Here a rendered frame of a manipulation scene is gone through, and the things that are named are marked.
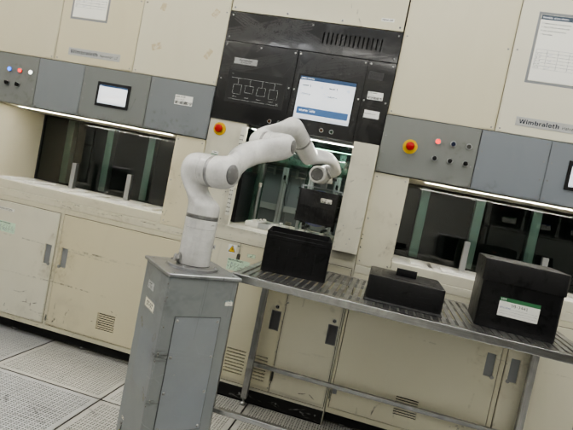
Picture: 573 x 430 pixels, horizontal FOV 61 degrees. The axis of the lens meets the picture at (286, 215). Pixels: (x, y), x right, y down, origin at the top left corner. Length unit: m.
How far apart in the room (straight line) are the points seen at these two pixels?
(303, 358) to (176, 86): 1.54
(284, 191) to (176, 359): 1.78
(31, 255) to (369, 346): 1.93
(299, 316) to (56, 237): 1.43
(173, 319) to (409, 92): 1.51
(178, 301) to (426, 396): 1.34
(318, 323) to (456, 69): 1.38
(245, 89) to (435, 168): 1.02
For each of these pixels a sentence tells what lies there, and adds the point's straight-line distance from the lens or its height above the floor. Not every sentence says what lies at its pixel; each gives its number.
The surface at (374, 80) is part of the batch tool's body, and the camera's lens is 2.48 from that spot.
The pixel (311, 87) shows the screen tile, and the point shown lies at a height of 1.63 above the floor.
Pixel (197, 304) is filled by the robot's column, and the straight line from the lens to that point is 1.77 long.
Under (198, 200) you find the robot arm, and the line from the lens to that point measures 1.79.
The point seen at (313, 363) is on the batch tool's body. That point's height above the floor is 0.29.
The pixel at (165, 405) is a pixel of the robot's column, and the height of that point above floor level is 0.29.
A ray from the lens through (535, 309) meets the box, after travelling 2.00.
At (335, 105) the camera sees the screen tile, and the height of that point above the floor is 1.56.
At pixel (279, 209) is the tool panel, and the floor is 0.97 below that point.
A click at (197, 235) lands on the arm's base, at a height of 0.89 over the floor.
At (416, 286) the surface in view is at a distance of 1.90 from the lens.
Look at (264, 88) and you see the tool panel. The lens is 2.55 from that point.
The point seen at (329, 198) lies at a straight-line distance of 2.62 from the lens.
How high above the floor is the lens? 1.11
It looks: 3 degrees down
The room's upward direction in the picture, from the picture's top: 11 degrees clockwise
